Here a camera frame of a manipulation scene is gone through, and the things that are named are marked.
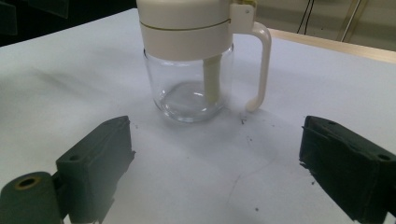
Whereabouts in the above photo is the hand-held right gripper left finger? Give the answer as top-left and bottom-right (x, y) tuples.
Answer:
(55, 115), (136, 224)

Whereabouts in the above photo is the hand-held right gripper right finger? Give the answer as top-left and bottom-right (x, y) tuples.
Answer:
(299, 115), (396, 224)

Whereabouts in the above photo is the glass jar with cream lid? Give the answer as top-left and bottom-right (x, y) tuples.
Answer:
(135, 0), (273, 123)

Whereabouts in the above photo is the metal stand leg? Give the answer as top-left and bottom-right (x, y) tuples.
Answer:
(339, 0), (370, 43)

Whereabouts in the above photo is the black power cable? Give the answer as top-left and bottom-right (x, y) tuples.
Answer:
(304, 0), (315, 35)
(296, 0), (311, 35)

